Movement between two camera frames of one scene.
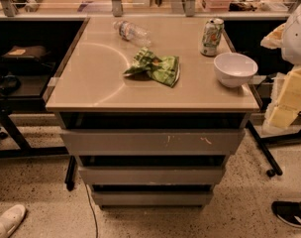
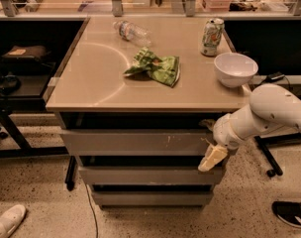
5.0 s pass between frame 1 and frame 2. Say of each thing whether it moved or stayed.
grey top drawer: stayed
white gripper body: moved
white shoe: stayed
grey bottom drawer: stayed
